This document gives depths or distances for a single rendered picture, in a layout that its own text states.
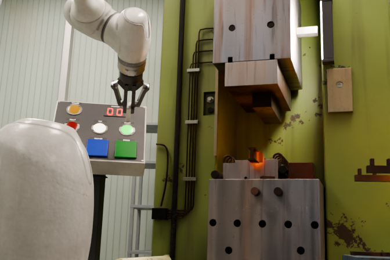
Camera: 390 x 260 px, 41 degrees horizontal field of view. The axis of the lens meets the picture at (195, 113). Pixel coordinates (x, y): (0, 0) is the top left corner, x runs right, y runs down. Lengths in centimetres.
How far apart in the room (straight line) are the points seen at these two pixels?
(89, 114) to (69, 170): 122
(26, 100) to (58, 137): 559
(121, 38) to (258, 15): 68
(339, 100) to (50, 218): 145
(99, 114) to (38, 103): 434
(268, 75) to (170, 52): 50
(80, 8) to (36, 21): 511
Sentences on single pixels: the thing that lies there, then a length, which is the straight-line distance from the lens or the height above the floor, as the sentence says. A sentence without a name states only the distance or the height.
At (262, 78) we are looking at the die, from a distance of 194.
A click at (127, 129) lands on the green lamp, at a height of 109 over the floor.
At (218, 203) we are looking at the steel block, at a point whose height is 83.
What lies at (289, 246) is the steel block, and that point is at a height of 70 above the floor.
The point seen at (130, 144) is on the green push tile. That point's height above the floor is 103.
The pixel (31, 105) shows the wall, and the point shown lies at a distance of 632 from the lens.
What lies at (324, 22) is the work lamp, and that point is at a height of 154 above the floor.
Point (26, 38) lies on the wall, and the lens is 661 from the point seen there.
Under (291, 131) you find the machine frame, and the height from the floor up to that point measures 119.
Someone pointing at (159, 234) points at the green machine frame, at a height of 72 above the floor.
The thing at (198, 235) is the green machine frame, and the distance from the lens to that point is 205.
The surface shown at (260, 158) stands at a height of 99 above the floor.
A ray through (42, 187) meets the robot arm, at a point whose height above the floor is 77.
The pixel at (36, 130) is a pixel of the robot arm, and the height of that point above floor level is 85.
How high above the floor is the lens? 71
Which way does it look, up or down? 14 degrees up
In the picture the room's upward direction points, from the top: 2 degrees clockwise
